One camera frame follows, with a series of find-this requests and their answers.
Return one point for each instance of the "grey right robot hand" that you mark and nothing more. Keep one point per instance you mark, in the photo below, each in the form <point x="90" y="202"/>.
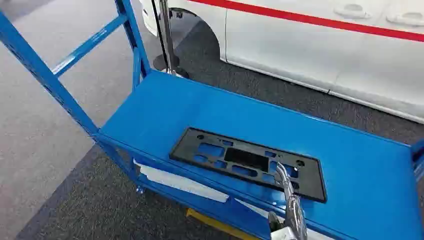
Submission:
<point x="293" y="212"/>

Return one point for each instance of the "black plastic plate with cutouts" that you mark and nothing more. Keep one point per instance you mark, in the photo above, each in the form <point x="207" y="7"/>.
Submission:
<point x="185" y="149"/>

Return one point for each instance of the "yellow floor tape strip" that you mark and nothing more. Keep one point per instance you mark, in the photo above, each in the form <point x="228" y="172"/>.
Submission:
<point x="218" y="224"/>

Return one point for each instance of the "white flat panel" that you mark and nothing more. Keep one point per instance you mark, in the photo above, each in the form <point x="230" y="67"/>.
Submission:
<point x="179" y="182"/>

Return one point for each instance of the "white car body red stripe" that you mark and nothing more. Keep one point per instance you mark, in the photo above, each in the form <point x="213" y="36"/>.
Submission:
<point x="298" y="53"/>

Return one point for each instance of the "blue metal shelf cart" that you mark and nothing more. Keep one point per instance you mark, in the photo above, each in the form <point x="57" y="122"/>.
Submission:
<point x="165" y="109"/>

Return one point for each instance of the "metal pole stand black base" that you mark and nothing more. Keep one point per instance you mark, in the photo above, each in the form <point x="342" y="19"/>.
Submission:
<point x="167" y="33"/>

